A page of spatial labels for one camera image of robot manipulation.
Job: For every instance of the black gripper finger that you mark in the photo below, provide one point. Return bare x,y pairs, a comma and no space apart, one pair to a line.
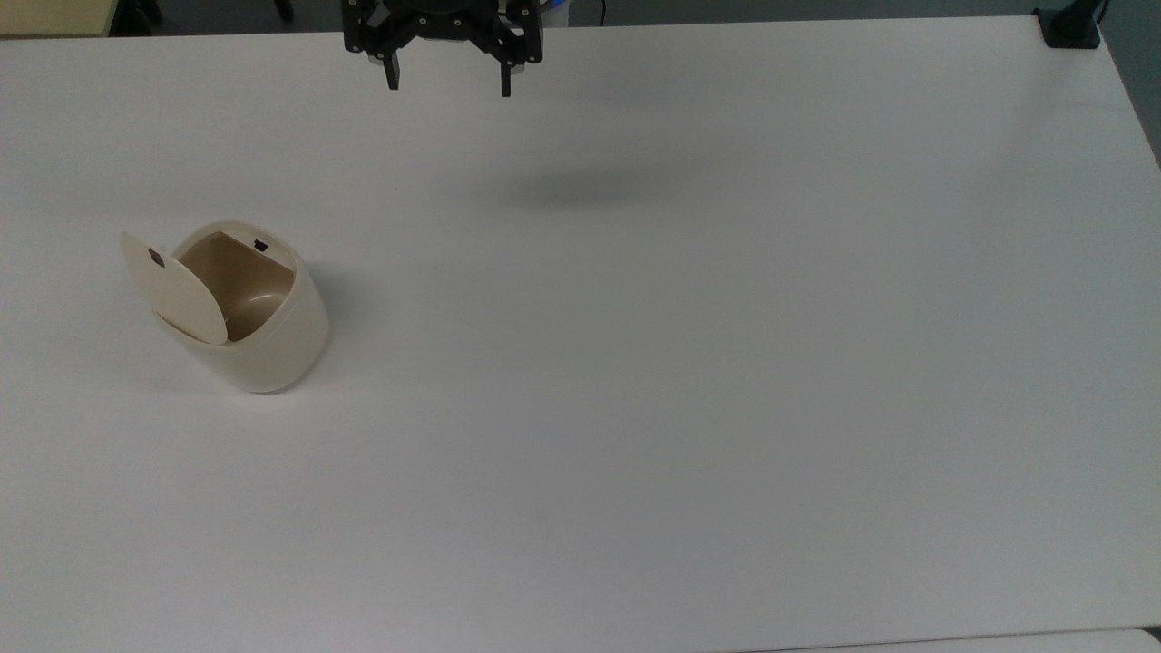
392,73
505,80

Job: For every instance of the cream trash bin lid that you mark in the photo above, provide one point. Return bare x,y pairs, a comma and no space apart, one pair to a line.
181,295

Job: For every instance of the cream plastic trash bin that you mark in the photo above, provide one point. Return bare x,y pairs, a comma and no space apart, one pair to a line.
272,355

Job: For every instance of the dark chair leg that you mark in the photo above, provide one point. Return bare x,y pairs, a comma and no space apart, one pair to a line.
284,8

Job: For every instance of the light wooden desk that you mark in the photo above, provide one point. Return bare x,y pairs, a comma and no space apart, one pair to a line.
54,14

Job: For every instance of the black clamp mount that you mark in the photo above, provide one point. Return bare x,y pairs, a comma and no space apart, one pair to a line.
1068,27

